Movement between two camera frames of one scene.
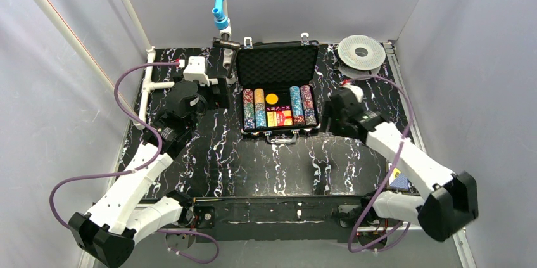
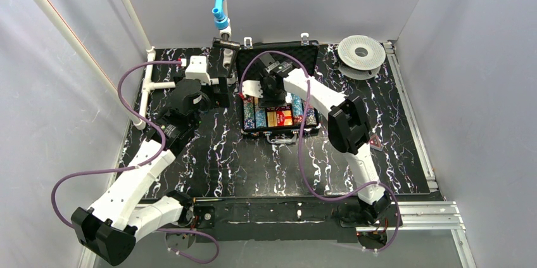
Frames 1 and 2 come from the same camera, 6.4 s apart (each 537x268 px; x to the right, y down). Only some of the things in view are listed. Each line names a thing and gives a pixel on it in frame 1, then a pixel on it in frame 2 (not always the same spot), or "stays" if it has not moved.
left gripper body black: (220, 91) stays
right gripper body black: (332, 112) -> (269, 70)
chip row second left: (259, 108) stays
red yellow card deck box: (279, 116) stays
